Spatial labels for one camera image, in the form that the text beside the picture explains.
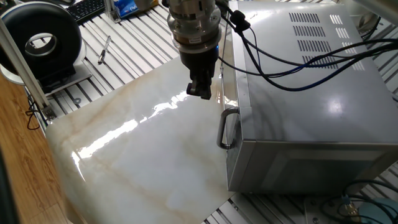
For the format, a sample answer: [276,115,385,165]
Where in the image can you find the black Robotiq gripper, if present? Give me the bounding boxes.
[179,46,220,100]

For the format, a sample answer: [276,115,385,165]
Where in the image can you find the microwave door with metal handle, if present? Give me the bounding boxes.
[216,1,252,191]

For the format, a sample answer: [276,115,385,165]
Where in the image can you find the silver microwave body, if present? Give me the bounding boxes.
[225,0,398,194]

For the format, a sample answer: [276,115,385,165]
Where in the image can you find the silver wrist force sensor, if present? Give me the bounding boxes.
[167,0,222,54]

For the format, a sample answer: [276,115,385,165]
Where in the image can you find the white marble slab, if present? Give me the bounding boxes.
[45,51,239,224]

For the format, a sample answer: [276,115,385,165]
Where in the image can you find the silver pen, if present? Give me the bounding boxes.
[97,35,112,65]

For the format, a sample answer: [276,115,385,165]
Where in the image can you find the blue tissue pack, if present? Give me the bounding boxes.
[113,0,156,19]

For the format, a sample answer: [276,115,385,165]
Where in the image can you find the black keyboard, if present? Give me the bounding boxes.
[65,0,106,25]

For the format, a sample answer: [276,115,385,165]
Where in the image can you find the grey round fixture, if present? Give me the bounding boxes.
[357,12,382,34]

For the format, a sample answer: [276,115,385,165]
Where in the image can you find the dark blurred foreground bar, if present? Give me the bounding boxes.
[0,146,19,224]

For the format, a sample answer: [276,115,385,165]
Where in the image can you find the black gripper cable bundle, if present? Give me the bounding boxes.
[216,0,398,93]

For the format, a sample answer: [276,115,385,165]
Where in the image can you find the short aluminium post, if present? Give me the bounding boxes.
[104,0,122,23]

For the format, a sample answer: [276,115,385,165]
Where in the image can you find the black ring device white base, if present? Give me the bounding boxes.
[0,1,93,94]

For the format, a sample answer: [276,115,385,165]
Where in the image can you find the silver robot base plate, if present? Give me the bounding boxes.
[303,195,374,224]

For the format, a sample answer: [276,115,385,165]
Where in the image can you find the thin black floor cable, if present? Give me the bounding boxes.
[24,93,41,131]

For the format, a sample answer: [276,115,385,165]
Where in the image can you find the slanted aluminium frame post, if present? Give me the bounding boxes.
[0,18,58,121]

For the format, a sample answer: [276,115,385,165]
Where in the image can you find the black base cables brass connector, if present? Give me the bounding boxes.
[320,179,398,224]

